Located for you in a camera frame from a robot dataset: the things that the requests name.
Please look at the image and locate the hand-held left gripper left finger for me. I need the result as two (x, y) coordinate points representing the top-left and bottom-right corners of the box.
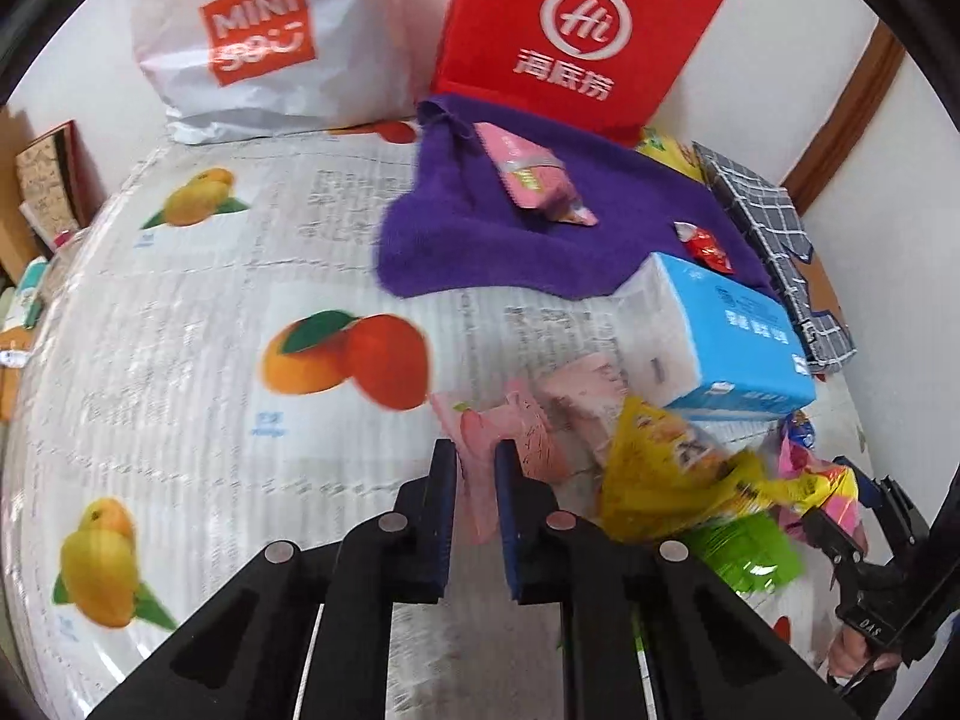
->
(86, 439), (460, 720)

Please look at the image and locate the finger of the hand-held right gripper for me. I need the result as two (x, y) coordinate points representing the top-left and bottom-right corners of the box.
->
(799, 506), (871, 586)
(832, 454), (935, 563)

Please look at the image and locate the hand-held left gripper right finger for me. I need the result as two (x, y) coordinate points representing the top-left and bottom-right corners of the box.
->
(493, 441), (863, 720)

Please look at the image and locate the pale pink pastry packet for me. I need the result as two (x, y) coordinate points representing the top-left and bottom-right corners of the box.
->
(536, 351), (631, 473)
(429, 379), (575, 545)

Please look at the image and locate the blue red candy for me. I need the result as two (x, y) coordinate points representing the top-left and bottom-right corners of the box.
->
(780, 411), (817, 458)

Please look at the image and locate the person's right hand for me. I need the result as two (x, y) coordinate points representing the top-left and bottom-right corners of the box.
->
(829, 626), (901, 691)

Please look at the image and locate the large yellow snack bag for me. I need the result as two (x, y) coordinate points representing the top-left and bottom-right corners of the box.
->
(596, 394), (796, 541)

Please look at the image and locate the blue white tissue pack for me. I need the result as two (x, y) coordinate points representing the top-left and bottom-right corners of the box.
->
(611, 251), (817, 421)

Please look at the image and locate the purple towel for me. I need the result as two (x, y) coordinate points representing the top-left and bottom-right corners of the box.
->
(373, 94), (785, 301)

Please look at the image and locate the grey checkered pouch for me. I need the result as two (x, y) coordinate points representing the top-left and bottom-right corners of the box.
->
(690, 141), (857, 380)

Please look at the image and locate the pink silver-striped snack packet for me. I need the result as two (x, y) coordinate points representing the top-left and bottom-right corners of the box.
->
(472, 122), (599, 227)

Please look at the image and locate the yellow green snack packet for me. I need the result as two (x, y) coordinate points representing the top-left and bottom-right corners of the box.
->
(636, 126), (710, 185)

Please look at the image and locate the teal white packet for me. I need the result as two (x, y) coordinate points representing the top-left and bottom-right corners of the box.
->
(19, 255), (53, 331)

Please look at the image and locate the white shopping bag orange logo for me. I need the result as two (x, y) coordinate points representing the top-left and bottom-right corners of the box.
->
(131, 0), (421, 147)

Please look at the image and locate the red paper bag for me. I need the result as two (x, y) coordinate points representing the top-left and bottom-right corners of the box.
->
(429, 0), (730, 147)

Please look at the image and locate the patterned book red cover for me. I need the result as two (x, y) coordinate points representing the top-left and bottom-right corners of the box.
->
(15, 120), (102, 237)

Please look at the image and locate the brown wooden door frame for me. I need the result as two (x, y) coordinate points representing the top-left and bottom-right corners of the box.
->
(780, 22), (908, 215)

